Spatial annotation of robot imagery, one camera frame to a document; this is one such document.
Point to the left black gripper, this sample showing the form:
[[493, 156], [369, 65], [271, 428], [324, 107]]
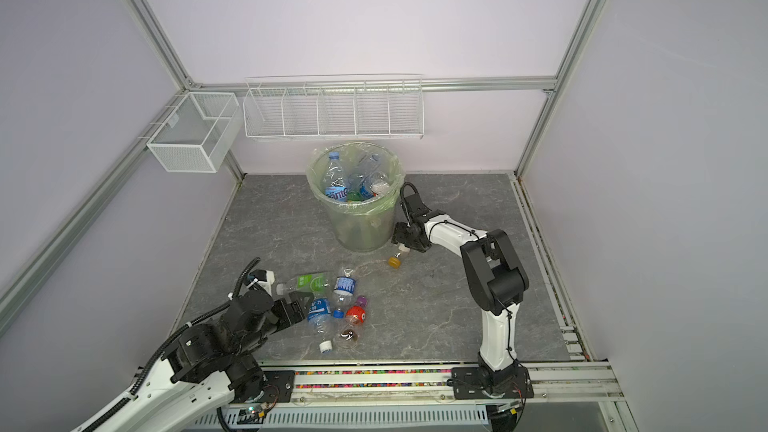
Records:
[[289, 319]]

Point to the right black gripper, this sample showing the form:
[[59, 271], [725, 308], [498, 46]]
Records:
[[399, 236]]

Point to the light green label bottle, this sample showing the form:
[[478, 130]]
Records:
[[317, 283]]

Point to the orange label bottle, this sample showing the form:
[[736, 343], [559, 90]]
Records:
[[395, 261]]

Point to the red cap cola bottle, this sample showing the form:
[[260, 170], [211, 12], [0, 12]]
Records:
[[351, 325]]

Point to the crushed light blue label bottle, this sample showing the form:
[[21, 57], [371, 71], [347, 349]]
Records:
[[334, 182]]

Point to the dark green soda bottle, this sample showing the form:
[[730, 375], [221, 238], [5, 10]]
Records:
[[353, 196]]

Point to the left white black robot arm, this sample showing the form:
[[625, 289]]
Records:
[[208, 363]]

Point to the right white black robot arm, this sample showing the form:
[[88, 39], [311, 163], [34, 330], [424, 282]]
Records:
[[497, 282]]

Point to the green-lined mesh waste bin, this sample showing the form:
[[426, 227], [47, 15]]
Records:
[[359, 226]]

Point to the blue label bottle blue cap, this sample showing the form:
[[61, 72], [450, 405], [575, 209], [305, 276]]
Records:
[[343, 292]]

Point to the small white mesh basket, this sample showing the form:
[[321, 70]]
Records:
[[198, 133]]

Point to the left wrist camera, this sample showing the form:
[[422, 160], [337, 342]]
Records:
[[264, 279]]

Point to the long white wire basket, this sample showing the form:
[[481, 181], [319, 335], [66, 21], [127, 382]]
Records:
[[367, 106]]

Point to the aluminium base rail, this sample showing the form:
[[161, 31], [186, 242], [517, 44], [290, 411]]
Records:
[[407, 384]]

